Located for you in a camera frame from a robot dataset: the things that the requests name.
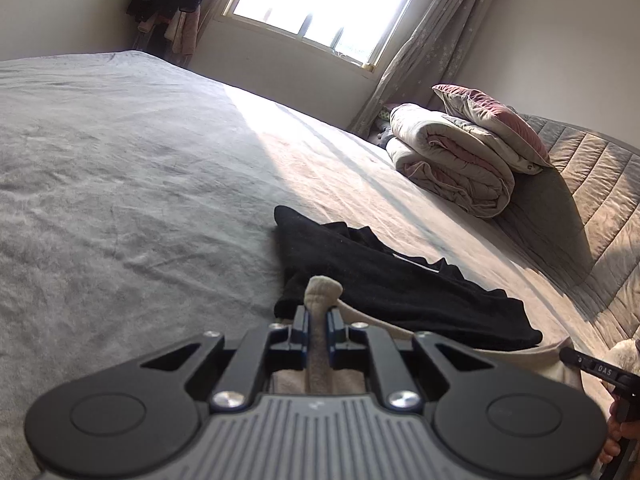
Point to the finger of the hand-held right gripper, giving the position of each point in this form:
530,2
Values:
574,358

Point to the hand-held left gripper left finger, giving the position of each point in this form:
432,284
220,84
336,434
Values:
300,335

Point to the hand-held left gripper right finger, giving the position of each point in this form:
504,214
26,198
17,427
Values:
334,335

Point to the beige sweatshirt with black sleeves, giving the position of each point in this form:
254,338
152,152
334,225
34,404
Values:
400,300

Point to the hanging pink clothes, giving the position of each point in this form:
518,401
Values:
182,35

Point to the person's right hand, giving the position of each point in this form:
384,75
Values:
627,430

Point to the white fluffy dog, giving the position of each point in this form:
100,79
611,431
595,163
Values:
631,352

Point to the grey quilted headboard cover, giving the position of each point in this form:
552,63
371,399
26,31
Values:
600,210

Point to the dark bundle beside bed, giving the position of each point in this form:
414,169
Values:
382,135

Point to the folded beige and mauve duvet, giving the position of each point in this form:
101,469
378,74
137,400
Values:
450,160

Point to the bed with grey sheet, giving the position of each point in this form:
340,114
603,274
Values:
125,185

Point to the mauve pillow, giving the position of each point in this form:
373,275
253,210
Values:
490,110

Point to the patterned curtain beside duvet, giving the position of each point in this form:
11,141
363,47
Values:
440,35

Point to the window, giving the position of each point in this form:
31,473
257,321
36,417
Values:
325,0

